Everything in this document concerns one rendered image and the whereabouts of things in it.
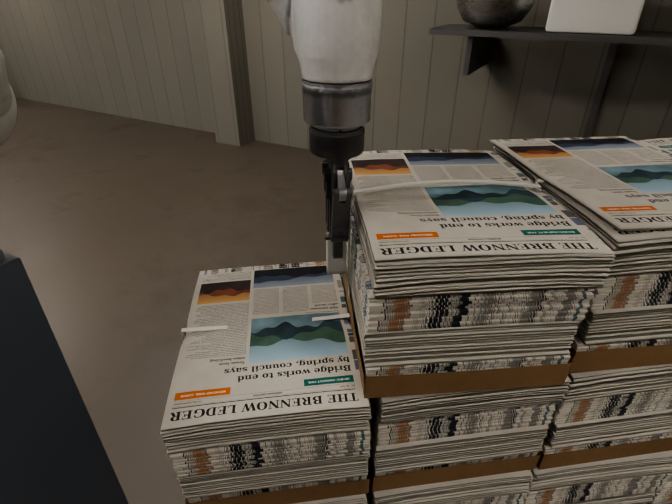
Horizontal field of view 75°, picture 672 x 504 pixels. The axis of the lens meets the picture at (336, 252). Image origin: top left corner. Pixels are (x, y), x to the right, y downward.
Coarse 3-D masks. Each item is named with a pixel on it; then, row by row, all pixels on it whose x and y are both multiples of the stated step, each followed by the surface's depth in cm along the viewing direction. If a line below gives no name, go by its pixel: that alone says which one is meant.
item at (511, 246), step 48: (384, 240) 51; (432, 240) 51; (480, 240) 52; (528, 240) 52; (576, 240) 52; (384, 288) 50; (432, 288) 51; (480, 288) 52; (528, 288) 52; (576, 288) 54; (384, 336) 55; (432, 336) 56; (480, 336) 56; (528, 336) 57
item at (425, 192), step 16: (368, 192) 65; (384, 192) 65; (400, 192) 65; (416, 192) 65; (432, 192) 65; (448, 192) 65; (464, 192) 65; (480, 192) 64; (496, 192) 64; (512, 192) 64; (528, 192) 64; (352, 224) 68; (352, 240) 70; (352, 256) 70; (352, 304) 73
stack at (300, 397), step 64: (192, 320) 75; (256, 320) 75; (320, 320) 75; (192, 384) 63; (256, 384) 63; (320, 384) 63; (576, 384) 65; (640, 384) 68; (192, 448) 60; (256, 448) 62; (320, 448) 64; (384, 448) 67; (448, 448) 69; (512, 448) 71; (576, 448) 74
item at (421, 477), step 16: (592, 448) 74; (608, 448) 75; (624, 448) 76; (640, 448) 76; (656, 448) 77; (368, 464) 74; (464, 464) 72; (480, 464) 72; (496, 464) 73; (512, 464) 73; (528, 464) 74; (544, 464) 75; (560, 464) 76; (368, 480) 70; (384, 480) 71; (400, 480) 71; (416, 480) 72; (432, 480) 73; (448, 480) 73; (240, 496) 67; (256, 496) 68; (272, 496) 69; (288, 496) 69; (304, 496) 70; (320, 496) 71; (336, 496) 71
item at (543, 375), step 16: (352, 320) 70; (512, 368) 59; (528, 368) 59; (544, 368) 60; (560, 368) 60; (368, 384) 58; (384, 384) 59; (400, 384) 59; (416, 384) 59; (432, 384) 59; (448, 384) 60; (464, 384) 60; (480, 384) 60; (496, 384) 61; (512, 384) 61; (528, 384) 61; (544, 384) 61; (560, 384) 62
